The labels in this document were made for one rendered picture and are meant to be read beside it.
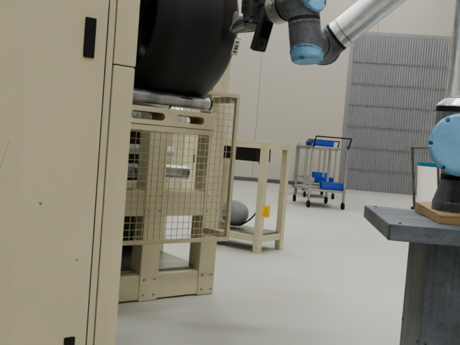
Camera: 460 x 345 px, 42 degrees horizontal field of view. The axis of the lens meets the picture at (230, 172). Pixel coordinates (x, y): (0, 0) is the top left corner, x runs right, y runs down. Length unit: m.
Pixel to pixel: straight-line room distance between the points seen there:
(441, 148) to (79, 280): 0.89
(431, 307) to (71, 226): 0.96
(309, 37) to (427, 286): 0.73
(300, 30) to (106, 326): 0.93
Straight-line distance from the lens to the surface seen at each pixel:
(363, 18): 1.79
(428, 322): 1.70
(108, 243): 1.23
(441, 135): 1.53
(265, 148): 4.26
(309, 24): 1.70
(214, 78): 2.11
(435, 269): 1.67
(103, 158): 1.20
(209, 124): 2.14
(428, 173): 7.40
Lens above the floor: 0.76
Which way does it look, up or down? 3 degrees down
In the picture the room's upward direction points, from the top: 5 degrees clockwise
